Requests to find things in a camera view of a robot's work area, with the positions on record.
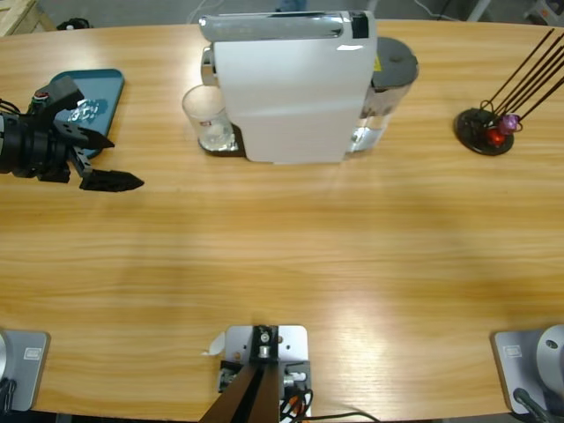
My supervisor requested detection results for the teal plastic serving tray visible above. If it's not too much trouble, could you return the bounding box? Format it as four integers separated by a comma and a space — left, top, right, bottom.
46, 68, 126, 160

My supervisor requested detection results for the black capsule holder with rods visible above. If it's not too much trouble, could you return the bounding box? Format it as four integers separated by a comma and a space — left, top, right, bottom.
453, 28, 564, 157

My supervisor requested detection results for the white mounting block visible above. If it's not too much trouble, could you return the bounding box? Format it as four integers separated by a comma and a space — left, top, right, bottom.
219, 324, 314, 419

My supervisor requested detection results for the black floor equipment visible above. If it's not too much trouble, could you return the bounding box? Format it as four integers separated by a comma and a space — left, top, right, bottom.
56, 17, 94, 31

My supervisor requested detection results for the black power cable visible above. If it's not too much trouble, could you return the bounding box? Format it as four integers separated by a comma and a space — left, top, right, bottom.
308, 412, 380, 423

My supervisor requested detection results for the metal drip tray grate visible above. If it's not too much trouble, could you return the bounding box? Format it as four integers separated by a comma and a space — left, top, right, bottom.
197, 124, 246, 158

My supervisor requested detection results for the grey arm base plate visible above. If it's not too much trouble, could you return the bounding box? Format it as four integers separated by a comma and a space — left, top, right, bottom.
0, 330, 52, 412
491, 324, 564, 415

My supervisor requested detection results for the crumpled clear foil wrapper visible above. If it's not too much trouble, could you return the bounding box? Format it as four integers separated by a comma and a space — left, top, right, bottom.
66, 99, 109, 127

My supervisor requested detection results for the grey metal frame leg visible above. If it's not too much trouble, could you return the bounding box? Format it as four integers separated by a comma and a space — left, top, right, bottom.
466, 0, 493, 22

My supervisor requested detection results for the dark brown post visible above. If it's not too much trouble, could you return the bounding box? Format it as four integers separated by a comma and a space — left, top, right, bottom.
197, 324, 281, 423

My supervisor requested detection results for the clear water tank grey lid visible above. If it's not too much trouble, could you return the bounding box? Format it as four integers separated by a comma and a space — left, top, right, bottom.
345, 36, 420, 156

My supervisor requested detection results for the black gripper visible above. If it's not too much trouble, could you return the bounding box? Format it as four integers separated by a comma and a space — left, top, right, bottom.
0, 112, 145, 193

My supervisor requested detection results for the black cable at base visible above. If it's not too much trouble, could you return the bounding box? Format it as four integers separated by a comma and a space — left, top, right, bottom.
0, 377, 19, 412
513, 387, 552, 423

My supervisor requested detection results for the white paper tab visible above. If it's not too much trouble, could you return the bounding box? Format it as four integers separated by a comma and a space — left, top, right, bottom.
202, 332, 226, 356

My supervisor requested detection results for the clear drinking glass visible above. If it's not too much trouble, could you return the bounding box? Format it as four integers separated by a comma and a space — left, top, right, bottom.
182, 84, 237, 153

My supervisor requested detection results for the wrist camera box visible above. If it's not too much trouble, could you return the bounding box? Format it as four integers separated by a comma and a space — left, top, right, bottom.
30, 75, 85, 116

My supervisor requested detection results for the wooden crate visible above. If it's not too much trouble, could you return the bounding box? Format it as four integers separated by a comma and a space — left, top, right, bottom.
0, 0, 56, 36

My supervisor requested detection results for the white capsule coffee machine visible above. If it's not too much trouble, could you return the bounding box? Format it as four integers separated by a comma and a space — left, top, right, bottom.
197, 9, 380, 167

